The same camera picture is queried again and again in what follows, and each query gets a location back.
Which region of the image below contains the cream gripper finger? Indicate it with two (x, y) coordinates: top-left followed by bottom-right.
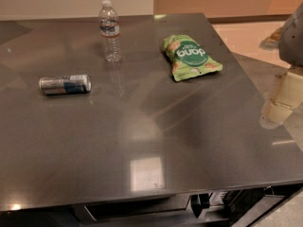
(267, 66), (303, 124)

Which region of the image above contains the silver blue redbull can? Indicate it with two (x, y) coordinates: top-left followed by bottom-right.
(39, 75), (92, 96)

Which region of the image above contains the green snack bag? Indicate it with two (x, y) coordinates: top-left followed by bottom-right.
(162, 35), (223, 81)

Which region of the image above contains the black equipment under table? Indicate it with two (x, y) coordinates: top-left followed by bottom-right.
(190, 186), (285, 227)

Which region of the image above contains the clear plastic water bottle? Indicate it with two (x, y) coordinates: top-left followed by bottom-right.
(98, 0), (121, 62)

